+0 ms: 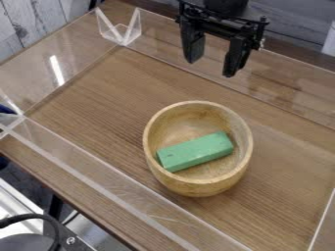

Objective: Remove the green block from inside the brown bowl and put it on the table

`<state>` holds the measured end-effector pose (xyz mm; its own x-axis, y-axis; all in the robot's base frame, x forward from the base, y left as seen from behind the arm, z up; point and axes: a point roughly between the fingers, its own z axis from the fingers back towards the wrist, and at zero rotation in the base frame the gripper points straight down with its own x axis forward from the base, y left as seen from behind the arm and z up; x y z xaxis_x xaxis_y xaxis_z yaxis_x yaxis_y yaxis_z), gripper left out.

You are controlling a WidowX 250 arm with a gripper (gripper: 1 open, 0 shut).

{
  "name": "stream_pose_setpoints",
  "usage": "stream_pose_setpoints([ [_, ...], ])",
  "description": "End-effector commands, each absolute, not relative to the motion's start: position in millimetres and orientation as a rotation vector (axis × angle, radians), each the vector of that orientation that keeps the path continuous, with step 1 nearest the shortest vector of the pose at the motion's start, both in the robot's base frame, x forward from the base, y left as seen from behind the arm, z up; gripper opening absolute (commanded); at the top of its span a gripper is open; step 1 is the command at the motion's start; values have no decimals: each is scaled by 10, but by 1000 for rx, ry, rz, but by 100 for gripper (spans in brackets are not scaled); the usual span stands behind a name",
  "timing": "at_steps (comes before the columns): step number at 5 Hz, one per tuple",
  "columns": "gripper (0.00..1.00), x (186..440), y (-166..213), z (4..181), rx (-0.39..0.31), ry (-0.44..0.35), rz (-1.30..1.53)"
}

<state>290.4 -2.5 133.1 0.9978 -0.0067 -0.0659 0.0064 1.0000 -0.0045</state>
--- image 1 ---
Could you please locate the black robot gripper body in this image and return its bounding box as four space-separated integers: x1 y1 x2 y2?
175 0 270 50

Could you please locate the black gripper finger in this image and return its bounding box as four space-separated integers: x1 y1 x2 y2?
179 17 206 64
223 36 253 77

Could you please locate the green rectangular block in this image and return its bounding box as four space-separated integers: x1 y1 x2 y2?
156 131 235 173

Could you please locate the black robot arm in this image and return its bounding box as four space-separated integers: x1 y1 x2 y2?
175 0 270 77

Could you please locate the light wooden bowl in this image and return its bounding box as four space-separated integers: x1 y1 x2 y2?
143 101 254 197

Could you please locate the white object at right edge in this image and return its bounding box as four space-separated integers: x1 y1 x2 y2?
322 21 335 57

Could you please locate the black table leg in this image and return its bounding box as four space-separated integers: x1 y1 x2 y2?
48 195 64 220

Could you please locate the clear acrylic corner bracket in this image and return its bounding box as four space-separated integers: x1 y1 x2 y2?
96 8 142 46

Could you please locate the clear acrylic tray wall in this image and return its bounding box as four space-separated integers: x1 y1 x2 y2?
0 2 335 251

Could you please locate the black cable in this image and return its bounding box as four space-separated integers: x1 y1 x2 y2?
0 213 63 251

